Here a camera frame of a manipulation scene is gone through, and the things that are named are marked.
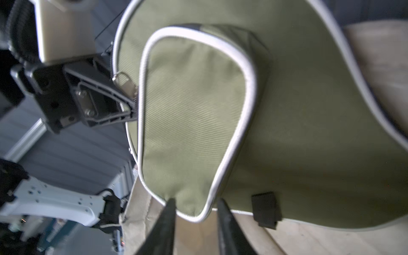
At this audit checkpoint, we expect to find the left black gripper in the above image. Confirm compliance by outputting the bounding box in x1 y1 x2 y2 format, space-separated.
10 55 138 134

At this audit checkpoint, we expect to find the olive green paddle case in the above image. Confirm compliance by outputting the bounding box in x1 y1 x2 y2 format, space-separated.
112 1 408 229

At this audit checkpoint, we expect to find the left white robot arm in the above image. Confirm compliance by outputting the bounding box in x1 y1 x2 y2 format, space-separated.
1 54 136 233

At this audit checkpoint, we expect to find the cream canvas tote bag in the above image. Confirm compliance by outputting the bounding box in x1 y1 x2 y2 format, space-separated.
120 20 408 255

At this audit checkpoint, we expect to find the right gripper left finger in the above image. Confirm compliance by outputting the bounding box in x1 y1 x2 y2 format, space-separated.
135 198 176 255

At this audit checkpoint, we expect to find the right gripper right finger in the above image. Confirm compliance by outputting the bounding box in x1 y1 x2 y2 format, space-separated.
217 199 257 255

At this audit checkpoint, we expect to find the left black corrugated cable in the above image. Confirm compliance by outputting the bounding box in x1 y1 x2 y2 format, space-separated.
4 0 40 64

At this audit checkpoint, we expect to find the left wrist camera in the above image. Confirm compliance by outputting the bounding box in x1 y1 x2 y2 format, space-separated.
31 0 98 63

